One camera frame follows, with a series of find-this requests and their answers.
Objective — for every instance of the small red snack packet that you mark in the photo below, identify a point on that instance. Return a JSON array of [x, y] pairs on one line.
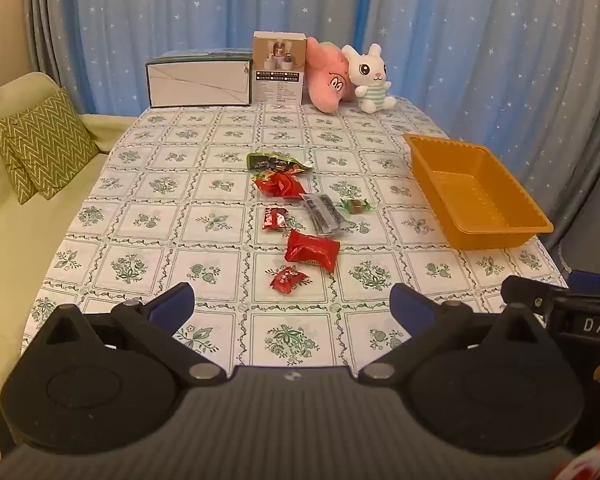
[[276, 218]]

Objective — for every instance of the orange plastic tray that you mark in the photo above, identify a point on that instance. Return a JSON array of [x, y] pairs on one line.
[[472, 195]]

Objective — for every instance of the large red snack packet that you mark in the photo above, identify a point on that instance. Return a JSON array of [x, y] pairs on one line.
[[312, 251]]

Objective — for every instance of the small red candy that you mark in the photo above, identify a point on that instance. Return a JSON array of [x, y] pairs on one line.
[[287, 279]]

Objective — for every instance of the sheer blue star curtain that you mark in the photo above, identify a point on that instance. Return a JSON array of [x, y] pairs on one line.
[[290, 5]]

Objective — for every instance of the large white cardboard box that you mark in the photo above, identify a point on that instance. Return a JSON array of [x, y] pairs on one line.
[[197, 80]]

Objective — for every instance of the white bunny plush toy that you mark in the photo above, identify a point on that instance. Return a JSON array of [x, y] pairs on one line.
[[372, 77]]

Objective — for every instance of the yellow green candy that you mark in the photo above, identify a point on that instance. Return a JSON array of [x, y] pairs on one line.
[[260, 176]]

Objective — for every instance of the red snack bar packet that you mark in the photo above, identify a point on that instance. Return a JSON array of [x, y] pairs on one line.
[[283, 186]]

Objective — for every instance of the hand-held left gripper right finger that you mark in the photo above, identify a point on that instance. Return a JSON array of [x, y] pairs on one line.
[[409, 306]]

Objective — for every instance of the light green sofa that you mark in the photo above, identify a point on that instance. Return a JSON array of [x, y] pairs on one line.
[[15, 245]]

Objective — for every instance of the green snack packet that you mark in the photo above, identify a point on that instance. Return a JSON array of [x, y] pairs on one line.
[[270, 161]]

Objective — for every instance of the small beige product box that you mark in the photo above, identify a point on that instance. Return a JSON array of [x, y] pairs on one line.
[[277, 72]]

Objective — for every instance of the green floral checked tablecloth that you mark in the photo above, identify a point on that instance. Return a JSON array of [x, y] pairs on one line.
[[215, 260]]

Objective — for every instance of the pink plush toy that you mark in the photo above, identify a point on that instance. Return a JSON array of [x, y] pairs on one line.
[[327, 80]]

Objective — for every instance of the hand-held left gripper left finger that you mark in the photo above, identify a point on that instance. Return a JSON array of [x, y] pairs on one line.
[[172, 306]]

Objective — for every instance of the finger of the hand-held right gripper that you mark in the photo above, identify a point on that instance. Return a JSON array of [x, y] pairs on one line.
[[527, 292], [595, 280]]

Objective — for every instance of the green brown candy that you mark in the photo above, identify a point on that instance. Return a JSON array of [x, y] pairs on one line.
[[355, 205]]

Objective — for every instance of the white red patterned clothing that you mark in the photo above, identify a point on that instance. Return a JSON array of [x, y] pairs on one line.
[[587, 467]]

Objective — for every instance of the grey star curtain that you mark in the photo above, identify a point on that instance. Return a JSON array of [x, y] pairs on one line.
[[50, 25], [585, 125]]

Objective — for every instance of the green zigzag pillow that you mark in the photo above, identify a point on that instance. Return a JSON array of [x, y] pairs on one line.
[[20, 182], [50, 135]]

